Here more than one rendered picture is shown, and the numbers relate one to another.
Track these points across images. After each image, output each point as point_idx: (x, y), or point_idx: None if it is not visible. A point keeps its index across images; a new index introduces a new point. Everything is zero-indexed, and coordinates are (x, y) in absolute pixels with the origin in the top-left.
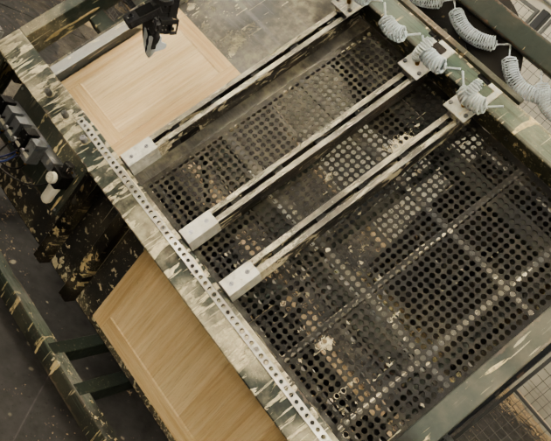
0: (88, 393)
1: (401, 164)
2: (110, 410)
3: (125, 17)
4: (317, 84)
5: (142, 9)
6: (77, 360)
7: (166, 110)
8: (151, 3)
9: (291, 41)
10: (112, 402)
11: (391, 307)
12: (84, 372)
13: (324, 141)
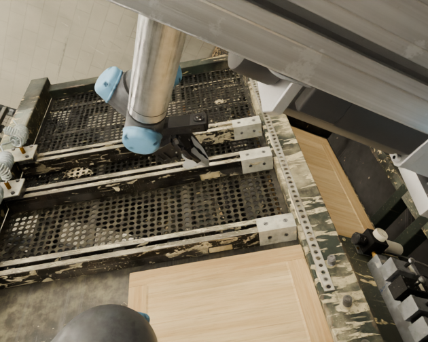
0: (397, 188)
1: (95, 144)
2: (392, 226)
3: (204, 119)
4: (80, 237)
5: (180, 121)
6: (416, 267)
7: (226, 269)
8: (167, 125)
9: (60, 263)
10: (390, 235)
11: (167, 202)
12: (410, 256)
13: (123, 173)
